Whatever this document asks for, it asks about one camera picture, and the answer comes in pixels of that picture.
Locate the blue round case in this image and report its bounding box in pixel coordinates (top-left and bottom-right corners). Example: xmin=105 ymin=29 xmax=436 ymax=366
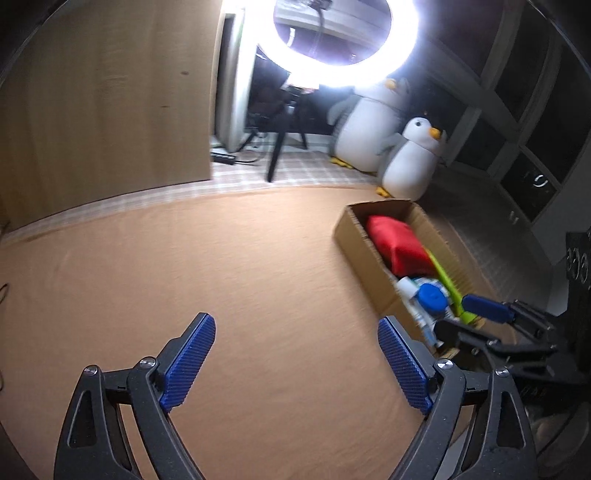
xmin=416 ymin=283 xmax=449 ymax=317

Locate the black camera box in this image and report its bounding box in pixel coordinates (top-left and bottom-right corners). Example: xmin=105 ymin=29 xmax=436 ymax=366
xmin=566 ymin=230 xmax=591 ymax=374

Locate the patterned tissue pack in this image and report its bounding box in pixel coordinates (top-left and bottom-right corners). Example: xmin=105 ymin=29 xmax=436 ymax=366
xmin=399 ymin=277 xmax=454 ymax=348

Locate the small white bottle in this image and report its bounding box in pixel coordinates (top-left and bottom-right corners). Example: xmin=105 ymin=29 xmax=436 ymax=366
xmin=396 ymin=277 xmax=425 ymax=315

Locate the small penguin plush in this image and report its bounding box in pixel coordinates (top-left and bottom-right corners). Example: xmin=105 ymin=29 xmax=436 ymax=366
xmin=376 ymin=117 xmax=448 ymax=201

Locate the ring light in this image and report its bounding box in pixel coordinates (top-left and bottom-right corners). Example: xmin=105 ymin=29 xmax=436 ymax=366
xmin=247 ymin=1 xmax=420 ymax=89

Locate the black power strip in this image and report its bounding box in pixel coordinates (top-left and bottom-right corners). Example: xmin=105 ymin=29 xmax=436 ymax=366
xmin=211 ymin=152 xmax=236 ymax=165

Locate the wooden wardrobe panel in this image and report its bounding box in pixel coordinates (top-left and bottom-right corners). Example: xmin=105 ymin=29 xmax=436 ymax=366
xmin=1 ymin=1 xmax=222 ymax=229

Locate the cardboard box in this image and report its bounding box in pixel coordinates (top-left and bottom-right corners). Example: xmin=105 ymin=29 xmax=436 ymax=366
xmin=334 ymin=199 xmax=497 ymax=341

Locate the green tube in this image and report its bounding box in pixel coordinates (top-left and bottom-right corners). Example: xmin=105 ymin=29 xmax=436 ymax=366
xmin=426 ymin=249 xmax=477 ymax=325

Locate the large penguin plush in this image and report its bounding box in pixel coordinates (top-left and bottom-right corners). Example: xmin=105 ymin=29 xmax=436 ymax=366
xmin=327 ymin=77 xmax=412 ymax=173

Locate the red cloth pouch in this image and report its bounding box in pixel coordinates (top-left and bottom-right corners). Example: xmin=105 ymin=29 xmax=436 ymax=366
xmin=367 ymin=215 xmax=437 ymax=278

